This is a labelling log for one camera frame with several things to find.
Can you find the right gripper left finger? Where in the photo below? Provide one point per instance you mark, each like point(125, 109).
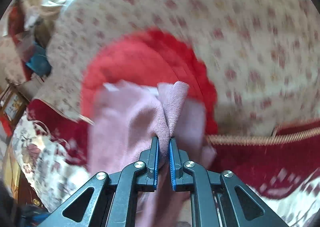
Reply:
point(110, 199)

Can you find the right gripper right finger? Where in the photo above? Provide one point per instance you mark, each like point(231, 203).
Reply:
point(217, 199)

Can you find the red ruffled cushion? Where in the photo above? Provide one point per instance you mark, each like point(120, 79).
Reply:
point(149, 58)

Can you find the framed picture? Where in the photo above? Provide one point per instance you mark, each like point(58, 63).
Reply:
point(13, 104)

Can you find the mauve pink garment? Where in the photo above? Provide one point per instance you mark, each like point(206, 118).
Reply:
point(125, 118)

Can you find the red white plush blanket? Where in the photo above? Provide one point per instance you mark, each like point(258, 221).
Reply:
point(283, 168)

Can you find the floral beige quilt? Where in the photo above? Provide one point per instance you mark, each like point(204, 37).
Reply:
point(261, 55)

